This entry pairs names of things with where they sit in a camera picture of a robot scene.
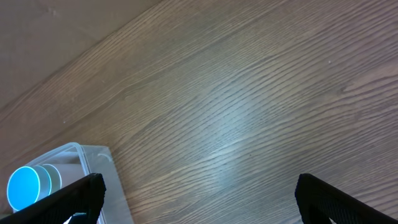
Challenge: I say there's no green cup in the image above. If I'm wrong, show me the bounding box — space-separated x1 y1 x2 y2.
43 164 62 194

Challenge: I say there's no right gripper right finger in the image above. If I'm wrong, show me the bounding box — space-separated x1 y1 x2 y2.
295 174 397 224

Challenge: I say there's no clear plastic container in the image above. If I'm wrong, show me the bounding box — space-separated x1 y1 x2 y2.
12 142 135 224

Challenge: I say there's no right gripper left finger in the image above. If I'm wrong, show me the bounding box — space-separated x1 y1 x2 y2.
1 173 106 224

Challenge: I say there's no blue cup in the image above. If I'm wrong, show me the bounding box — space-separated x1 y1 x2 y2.
6 166 52 211

